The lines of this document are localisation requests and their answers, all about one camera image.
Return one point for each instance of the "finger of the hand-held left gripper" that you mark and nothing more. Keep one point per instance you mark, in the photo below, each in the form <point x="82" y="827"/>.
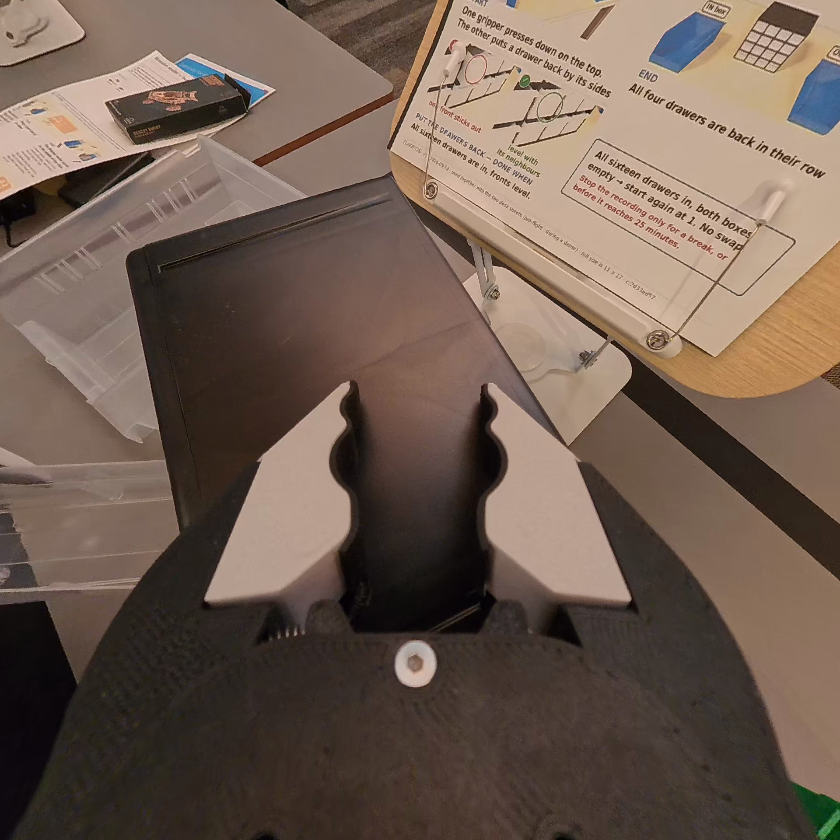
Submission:
<point x="19" y="471"/>

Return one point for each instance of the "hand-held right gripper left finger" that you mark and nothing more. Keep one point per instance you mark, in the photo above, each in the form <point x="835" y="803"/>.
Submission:
<point x="282" y="518"/>

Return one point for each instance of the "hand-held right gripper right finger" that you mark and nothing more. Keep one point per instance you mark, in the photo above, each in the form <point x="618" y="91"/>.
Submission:
<point x="558" y="525"/>

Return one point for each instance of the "clear plastic drawer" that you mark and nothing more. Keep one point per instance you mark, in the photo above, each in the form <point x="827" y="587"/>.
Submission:
<point x="85" y="367"/>
<point x="98" y="525"/>

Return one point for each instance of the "black drawer cabinet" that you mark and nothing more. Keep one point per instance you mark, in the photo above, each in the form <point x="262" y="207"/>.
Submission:
<point x="295" y="315"/>

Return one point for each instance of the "large clear plastic bin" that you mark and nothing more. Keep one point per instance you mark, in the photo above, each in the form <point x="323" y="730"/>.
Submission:
<point x="197" y="210"/>

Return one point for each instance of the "green plastic bin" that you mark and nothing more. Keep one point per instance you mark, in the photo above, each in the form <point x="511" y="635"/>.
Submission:
<point x="820" y="817"/>

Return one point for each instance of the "white stand base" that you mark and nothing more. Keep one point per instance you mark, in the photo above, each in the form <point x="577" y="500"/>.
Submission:
<point x="590" y="394"/>

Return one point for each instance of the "long black tape strip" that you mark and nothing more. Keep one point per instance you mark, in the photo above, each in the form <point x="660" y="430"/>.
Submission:
<point x="722" y="459"/>

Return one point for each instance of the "person's dark clothing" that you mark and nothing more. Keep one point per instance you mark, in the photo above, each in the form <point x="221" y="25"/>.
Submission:
<point x="26" y="722"/>

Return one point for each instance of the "instruction sheet on wooden stand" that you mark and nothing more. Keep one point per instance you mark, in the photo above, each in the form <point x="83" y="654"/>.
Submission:
<point x="774" y="361"/>

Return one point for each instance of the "black device with green lights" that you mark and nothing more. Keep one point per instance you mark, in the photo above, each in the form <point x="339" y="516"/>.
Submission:
<point x="105" y="177"/>

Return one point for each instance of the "white instruction sheet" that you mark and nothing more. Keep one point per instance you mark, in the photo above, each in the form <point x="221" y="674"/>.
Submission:
<point x="65" y="124"/>

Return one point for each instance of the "black model kit box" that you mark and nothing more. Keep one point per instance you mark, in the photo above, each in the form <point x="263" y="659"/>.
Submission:
<point x="177" y="108"/>

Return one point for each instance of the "blue printed sheet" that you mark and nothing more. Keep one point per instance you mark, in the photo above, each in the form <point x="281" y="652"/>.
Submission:
<point x="259" y="85"/>

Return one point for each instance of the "grey pad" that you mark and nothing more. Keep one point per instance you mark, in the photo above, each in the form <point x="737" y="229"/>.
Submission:
<point x="39" y="26"/>

